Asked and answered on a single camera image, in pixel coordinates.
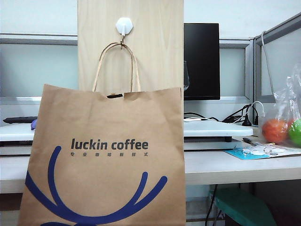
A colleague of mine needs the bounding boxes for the black computer monitor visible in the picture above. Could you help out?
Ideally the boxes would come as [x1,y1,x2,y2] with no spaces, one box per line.
[183,23,221,101]

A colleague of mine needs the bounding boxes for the black keyboard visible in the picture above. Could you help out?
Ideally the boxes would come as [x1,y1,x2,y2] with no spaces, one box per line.
[2,116,38,124]

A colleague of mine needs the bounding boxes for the white desktop riser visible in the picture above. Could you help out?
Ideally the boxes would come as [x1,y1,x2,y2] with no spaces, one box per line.
[0,122,36,156]

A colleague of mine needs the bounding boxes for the white flat tray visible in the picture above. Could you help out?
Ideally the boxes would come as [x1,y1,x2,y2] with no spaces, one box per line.
[183,119,254,151]

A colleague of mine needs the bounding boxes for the black cable under desk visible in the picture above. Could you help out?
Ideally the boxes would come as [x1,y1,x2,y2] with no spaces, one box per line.
[204,185,218,226]

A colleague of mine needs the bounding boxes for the white hanging cable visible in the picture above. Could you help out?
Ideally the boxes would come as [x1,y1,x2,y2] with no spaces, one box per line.
[260,30,277,102]

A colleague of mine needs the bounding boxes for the orange ball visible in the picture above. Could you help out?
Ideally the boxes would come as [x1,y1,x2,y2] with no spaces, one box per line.
[261,118,289,144]

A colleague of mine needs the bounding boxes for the clear wine glass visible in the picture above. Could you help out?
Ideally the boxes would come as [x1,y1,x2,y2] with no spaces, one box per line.
[183,60,190,91]

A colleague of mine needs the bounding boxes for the blue hook packaging card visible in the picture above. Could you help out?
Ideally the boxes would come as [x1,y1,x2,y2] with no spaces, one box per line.
[223,144,301,161]

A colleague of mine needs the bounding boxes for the green ball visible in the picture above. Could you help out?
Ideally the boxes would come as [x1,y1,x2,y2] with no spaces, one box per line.
[288,119,301,148]

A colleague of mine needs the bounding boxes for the white charger cable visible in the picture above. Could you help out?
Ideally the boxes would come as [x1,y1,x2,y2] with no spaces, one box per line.
[251,100,266,125]

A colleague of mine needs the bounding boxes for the black pen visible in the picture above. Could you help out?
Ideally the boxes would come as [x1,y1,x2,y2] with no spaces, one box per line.
[242,137,260,145]

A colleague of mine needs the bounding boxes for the black desk cables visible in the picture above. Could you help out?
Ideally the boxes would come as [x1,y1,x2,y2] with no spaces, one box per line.
[183,103,256,126]

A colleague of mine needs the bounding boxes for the light wooden board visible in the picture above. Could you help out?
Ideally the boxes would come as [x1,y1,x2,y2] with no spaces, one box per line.
[77,0,184,93]

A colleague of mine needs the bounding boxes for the white box under desk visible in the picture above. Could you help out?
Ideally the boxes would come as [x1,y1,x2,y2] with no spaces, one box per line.
[0,210,21,226]

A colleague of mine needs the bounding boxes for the grey framed office partition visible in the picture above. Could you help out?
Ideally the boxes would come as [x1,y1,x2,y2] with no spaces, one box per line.
[253,11,301,104]
[0,34,254,104]

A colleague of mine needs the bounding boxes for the clear plastic bag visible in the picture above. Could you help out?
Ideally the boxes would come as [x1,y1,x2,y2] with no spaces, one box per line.
[258,63,301,148]

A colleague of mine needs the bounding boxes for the brown luckin coffee paper bag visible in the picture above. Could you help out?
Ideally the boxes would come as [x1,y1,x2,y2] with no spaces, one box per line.
[17,41,187,226]

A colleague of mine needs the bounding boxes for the white adhesive wall hook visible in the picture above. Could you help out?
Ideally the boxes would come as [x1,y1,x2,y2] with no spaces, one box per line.
[115,16,134,50]

